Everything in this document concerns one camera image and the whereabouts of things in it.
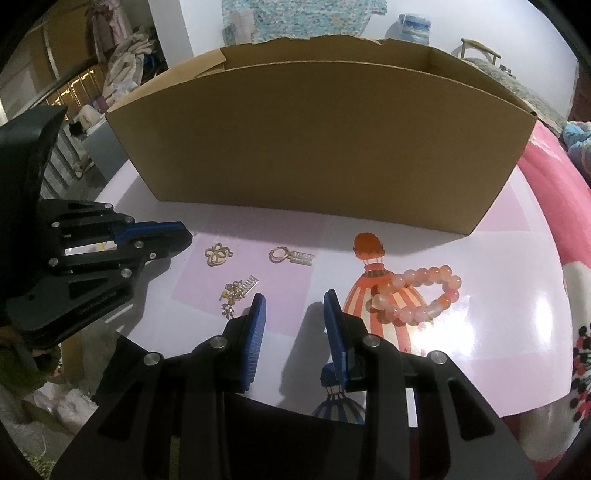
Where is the teal floral hanging cloth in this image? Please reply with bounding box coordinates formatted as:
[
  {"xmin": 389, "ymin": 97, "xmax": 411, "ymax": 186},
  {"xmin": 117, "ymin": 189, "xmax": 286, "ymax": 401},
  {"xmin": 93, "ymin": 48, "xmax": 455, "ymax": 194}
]
[{"xmin": 222, "ymin": 0, "xmax": 387, "ymax": 44}]

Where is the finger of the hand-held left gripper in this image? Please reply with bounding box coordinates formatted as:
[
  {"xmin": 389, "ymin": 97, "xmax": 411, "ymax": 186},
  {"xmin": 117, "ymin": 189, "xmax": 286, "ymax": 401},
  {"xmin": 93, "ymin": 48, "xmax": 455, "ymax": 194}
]
[
  {"xmin": 47, "ymin": 228, "xmax": 195, "ymax": 288},
  {"xmin": 50, "ymin": 200, "xmax": 188, "ymax": 244}
]

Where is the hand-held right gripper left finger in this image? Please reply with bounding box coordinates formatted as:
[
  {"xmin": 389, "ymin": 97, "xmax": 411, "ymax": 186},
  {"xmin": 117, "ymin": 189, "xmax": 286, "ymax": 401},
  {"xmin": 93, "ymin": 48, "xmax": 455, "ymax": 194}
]
[{"xmin": 51, "ymin": 292, "xmax": 269, "ymax": 480}]

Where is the brown wooden door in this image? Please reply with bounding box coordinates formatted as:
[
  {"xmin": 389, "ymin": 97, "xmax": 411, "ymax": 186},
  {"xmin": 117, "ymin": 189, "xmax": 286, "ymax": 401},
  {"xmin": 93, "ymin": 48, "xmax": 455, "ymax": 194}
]
[{"xmin": 570, "ymin": 60, "xmax": 591, "ymax": 123}]

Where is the gold ring charm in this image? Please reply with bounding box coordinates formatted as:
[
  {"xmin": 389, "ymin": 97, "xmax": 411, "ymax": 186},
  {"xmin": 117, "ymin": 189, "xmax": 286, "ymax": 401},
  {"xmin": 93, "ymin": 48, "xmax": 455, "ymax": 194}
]
[{"xmin": 269, "ymin": 247, "xmax": 315, "ymax": 267}]

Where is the wooden chair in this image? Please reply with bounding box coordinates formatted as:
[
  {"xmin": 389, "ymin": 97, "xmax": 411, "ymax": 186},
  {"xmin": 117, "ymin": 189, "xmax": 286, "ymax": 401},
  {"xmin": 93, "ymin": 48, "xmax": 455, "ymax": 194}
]
[{"xmin": 461, "ymin": 38, "xmax": 502, "ymax": 65}]

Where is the grey green cushion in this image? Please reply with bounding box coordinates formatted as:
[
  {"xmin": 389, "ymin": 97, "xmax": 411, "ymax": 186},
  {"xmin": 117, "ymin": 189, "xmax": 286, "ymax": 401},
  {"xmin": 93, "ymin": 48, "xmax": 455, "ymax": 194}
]
[{"xmin": 464, "ymin": 58, "xmax": 566, "ymax": 125}]

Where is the brown cardboard box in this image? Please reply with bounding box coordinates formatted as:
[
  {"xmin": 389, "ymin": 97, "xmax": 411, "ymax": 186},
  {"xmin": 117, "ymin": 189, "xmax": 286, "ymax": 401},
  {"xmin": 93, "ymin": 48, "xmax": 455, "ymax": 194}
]
[{"xmin": 105, "ymin": 36, "xmax": 539, "ymax": 236}]

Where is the grey storage bin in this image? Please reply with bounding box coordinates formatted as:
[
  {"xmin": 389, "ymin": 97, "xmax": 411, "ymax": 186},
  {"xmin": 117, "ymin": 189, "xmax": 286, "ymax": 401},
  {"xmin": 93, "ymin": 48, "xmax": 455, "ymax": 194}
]
[{"xmin": 85, "ymin": 124, "xmax": 127, "ymax": 183}]

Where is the pink orange bead bracelet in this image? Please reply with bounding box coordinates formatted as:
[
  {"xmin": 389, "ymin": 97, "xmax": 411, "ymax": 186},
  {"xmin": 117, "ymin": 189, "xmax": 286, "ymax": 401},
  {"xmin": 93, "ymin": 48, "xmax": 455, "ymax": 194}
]
[{"xmin": 367, "ymin": 264, "xmax": 463, "ymax": 325}]

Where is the pile of clothes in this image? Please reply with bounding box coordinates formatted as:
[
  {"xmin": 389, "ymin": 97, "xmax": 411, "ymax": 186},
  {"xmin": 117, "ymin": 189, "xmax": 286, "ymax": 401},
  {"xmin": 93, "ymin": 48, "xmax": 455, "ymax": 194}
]
[{"xmin": 85, "ymin": 0, "xmax": 169, "ymax": 100}]

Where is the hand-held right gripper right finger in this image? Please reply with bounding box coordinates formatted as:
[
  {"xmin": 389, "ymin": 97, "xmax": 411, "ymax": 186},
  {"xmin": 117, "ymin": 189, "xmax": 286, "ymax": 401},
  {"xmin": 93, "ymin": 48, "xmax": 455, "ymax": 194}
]
[{"xmin": 322, "ymin": 289, "xmax": 539, "ymax": 480}]

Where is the balloon print table sheet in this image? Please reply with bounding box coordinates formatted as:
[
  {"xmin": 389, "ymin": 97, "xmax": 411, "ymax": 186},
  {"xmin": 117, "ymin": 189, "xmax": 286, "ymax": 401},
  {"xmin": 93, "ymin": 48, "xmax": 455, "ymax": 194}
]
[{"xmin": 95, "ymin": 164, "xmax": 583, "ymax": 428}]

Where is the blue water bottle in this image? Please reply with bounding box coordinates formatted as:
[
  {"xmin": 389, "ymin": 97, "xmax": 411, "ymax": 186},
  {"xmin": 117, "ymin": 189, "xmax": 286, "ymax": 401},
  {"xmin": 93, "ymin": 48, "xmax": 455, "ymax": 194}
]
[{"xmin": 398, "ymin": 13, "xmax": 432, "ymax": 46}]

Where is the gold knot charm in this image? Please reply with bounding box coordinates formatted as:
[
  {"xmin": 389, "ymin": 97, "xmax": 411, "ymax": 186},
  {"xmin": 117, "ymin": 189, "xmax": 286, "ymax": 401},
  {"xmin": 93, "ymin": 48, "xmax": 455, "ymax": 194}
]
[{"xmin": 204, "ymin": 244, "xmax": 232, "ymax": 268}]

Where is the wooden cabinet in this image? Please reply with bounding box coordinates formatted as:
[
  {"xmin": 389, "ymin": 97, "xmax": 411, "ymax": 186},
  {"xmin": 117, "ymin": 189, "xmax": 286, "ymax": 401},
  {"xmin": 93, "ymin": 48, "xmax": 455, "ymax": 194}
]
[{"xmin": 0, "ymin": 0, "xmax": 109, "ymax": 125}]

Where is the pink floral blanket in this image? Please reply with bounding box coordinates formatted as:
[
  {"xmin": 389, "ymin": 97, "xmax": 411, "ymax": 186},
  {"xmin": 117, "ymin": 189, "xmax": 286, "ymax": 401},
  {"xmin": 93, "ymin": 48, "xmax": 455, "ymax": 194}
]
[{"xmin": 503, "ymin": 124, "xmax": 591, "ymax": 480}]

